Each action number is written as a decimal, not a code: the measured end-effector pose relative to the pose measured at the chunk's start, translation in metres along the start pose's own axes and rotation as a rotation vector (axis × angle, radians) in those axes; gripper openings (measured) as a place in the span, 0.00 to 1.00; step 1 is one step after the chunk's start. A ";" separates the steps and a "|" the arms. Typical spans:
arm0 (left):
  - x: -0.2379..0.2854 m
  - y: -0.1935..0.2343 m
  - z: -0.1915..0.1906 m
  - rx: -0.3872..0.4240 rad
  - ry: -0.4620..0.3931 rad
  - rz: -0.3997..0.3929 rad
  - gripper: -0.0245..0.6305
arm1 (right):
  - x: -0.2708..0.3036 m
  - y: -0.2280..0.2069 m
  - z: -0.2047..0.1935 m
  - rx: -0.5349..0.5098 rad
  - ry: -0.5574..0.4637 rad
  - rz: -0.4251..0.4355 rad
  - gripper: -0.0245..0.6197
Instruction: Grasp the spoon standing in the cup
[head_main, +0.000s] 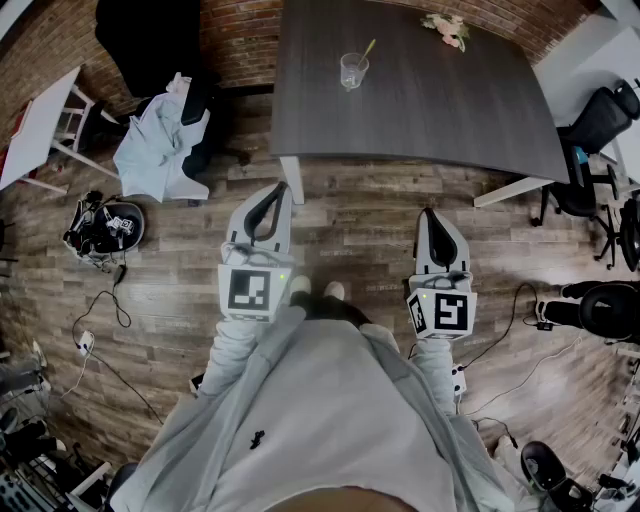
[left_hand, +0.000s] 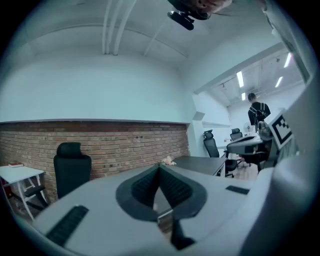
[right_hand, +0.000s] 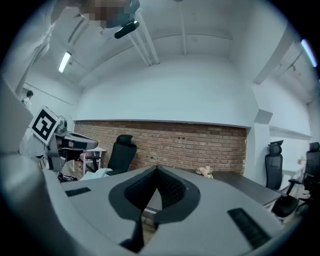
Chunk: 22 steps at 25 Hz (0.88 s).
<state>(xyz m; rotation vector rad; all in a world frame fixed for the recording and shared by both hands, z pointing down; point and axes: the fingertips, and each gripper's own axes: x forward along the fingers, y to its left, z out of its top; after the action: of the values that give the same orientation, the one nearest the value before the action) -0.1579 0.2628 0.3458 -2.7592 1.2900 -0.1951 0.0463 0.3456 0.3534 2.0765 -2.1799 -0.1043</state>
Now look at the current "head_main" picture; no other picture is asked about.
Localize black swivel chair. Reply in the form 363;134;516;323
519;439;601;512

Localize light blue garment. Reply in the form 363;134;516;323
112;72;211;202

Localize person's right forearm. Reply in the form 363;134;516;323
412;337;459;416

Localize black device on floor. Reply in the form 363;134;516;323
62;189;147;266

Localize person's grey hoodie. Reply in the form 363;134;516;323
109;304;531;512

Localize white floor cable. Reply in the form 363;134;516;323
464;334;587;417
32;352;91;419

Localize person's left forearm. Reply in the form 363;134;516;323
197;314;281;401

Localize black round stool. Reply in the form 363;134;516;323
105;460;142;506

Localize pink and white flower bouquet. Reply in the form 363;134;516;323
419;12;471;54

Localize black floor cable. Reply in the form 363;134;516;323
71;287;166;427
452;282;540;372

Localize black mesh office chair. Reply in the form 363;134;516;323
529;79;640;271

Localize red book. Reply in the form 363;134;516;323
8;99;35;144

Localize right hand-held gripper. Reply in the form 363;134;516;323
405;207;479;342

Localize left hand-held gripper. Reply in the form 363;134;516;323
218;181;303;324

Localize small yellow-green spoon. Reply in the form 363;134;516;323
349;38;377;76

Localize white table leg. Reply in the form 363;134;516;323
473;175;551;209
278;155;305;205

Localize person's black trousers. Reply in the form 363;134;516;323
289;292;371;326

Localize clear drinking glass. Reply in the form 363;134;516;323
340;52;370;93

